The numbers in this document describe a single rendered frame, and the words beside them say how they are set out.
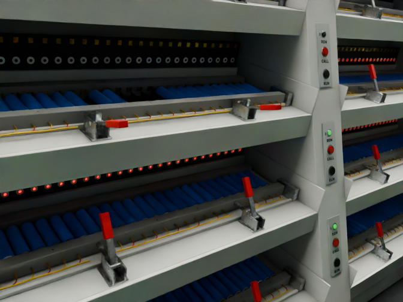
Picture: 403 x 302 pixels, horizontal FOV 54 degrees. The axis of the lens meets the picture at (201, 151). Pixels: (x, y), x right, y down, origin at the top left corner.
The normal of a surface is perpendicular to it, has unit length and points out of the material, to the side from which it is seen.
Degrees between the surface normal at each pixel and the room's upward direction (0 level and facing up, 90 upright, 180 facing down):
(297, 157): 90
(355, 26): 113
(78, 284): 23
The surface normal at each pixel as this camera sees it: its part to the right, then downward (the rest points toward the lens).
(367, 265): 0.15, -0.90
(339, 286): 0.62, 0.03
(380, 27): 0.60, 0.41
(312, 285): -0.78, 0.14
